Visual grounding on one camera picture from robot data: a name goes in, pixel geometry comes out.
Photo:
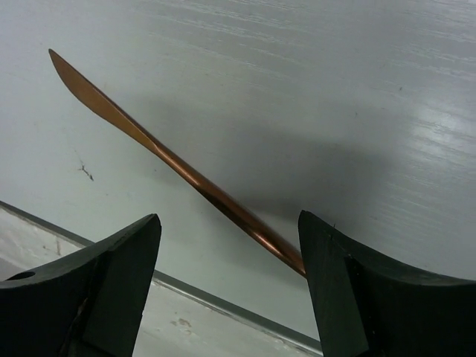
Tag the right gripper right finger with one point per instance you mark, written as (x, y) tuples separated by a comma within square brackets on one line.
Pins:
[(369, 304)]

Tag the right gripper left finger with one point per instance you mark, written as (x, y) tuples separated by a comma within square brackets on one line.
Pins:
[(87, 303)]

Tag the copper knife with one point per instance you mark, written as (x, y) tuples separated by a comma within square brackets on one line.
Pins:
[(104, 107)]

